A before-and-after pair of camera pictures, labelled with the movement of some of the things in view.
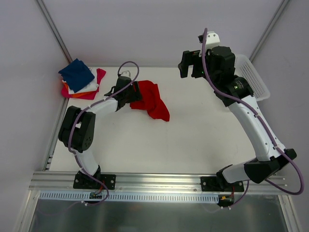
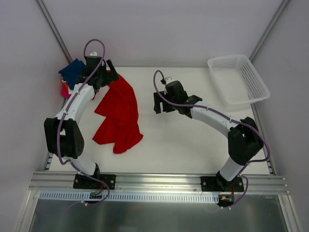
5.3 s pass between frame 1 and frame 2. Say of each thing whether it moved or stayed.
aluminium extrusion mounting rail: stayed
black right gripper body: moved
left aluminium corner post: stayed
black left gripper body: moved
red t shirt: moved
